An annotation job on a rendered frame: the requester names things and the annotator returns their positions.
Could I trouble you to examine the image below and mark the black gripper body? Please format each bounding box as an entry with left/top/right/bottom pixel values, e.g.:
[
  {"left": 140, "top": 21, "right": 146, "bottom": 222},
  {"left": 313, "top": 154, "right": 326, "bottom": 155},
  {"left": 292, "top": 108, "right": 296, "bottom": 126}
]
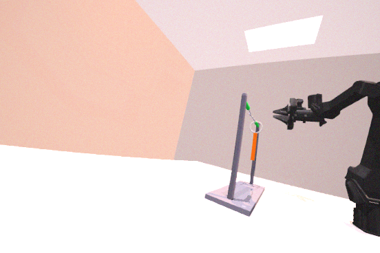
[{"left": 287, "top": 98, "right": 310, "bottom": 130}]

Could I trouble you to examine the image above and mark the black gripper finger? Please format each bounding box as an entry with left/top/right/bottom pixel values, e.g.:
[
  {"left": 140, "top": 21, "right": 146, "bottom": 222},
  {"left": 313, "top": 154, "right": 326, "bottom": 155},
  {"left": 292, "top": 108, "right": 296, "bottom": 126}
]
[
  {"left": 273, "top": 104, "right": 289, "bottom": 116},
  {"left": 273, "top": 115, "right": 288, "bottom": 125}
]

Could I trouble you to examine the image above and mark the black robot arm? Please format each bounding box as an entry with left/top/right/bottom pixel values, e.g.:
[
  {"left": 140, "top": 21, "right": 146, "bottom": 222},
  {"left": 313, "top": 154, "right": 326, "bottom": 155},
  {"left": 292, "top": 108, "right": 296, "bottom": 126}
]
[{"left": 308, "top": 80, "right": 380, "bottom": 237}]

